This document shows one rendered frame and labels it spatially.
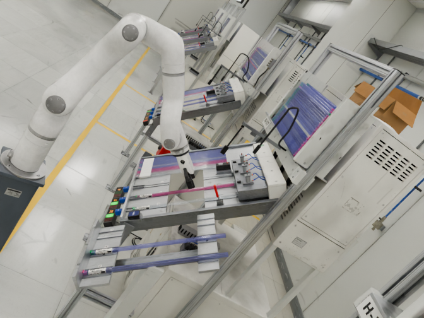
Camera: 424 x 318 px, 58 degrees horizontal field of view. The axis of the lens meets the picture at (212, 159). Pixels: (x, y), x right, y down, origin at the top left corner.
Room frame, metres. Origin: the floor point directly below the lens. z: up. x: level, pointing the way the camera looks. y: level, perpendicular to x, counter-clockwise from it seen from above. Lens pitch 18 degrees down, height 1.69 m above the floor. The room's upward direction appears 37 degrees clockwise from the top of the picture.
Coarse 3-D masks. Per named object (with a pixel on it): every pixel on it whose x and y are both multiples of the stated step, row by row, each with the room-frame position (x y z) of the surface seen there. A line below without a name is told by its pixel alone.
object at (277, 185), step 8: (256, 144) 2.05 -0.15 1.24; (264, 144) 2.04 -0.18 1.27; (264, 152) 1.94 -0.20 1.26; (264, 160) 1.85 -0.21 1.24; (272, 160) 1.84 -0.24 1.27; (264, 168) 1.76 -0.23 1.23; (272, 168) 1.76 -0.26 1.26; (264, 176) 1.69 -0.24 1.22; (272, 176) 1.68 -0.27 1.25; (280, 176) 1.68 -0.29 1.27; (272, 184) 1.60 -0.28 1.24; (280, 184) 1.61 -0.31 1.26; (272, 192) 1.61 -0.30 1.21; (280, 192) 1.61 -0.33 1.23
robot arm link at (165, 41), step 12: (156, 24) 1.46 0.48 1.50; (144, 36) 1.47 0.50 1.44; (156, 36) 1.43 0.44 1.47; (168, 36) 1.43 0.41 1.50; (156, 48) 1.44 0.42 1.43; (168, 48) 1.43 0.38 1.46; (180, 48) 1.45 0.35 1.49; (168, 60) 1.44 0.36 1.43; (180, 60) 1.46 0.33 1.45; (168, 72) 1.45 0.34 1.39; (180, 72) 1.47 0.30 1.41
